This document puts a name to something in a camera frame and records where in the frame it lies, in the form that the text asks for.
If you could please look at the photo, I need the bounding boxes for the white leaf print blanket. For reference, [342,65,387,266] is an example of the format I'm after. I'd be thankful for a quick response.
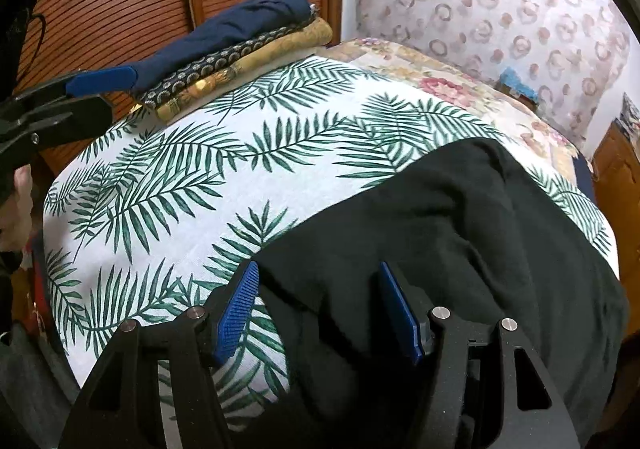
[42,54,621,432]

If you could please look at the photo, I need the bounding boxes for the navy bed sheet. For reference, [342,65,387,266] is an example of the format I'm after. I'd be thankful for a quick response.
[572,156,599,204]

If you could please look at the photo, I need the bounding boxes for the red printed cloth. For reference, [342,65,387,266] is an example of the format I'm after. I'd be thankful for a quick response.
[22,229,63,355]

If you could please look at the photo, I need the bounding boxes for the wooden cabinet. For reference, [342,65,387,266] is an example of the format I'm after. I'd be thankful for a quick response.
[592,121,640,290]

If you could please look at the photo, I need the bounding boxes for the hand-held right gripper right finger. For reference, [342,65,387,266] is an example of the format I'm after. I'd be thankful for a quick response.
[378,261,581,449]

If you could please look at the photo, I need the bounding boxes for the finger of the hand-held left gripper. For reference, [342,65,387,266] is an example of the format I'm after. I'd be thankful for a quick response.
[12,66,139,115]
[20,97,115,150]

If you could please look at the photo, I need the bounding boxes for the dark patterned folded garment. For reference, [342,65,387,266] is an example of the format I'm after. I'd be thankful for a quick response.
[137,19,314,108]

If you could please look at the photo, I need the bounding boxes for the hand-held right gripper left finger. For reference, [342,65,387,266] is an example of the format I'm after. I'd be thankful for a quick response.
[59,260,261,449]

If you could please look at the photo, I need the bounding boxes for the black t-shirt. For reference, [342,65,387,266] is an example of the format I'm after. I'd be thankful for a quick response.
[240,136,631,449]

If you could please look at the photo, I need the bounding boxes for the mustard folded garment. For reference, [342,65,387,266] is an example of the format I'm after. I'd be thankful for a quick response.
[157,18,334,122]

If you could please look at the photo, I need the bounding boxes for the pile of assorted small items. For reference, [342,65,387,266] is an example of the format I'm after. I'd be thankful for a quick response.
[617,91,640,134]

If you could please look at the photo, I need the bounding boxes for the floral bedspread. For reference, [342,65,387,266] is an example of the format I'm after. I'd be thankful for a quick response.
[327,39,596,180]

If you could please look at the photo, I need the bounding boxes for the blue fuzzy object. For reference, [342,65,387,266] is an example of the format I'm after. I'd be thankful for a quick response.
[497,66,544,110]

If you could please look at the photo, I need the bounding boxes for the person's left hand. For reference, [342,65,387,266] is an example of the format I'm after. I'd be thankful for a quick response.
[0,167,34,250]

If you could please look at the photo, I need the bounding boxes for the navy folded garment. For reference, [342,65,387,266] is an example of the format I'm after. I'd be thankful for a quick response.
[132,0,317,92]

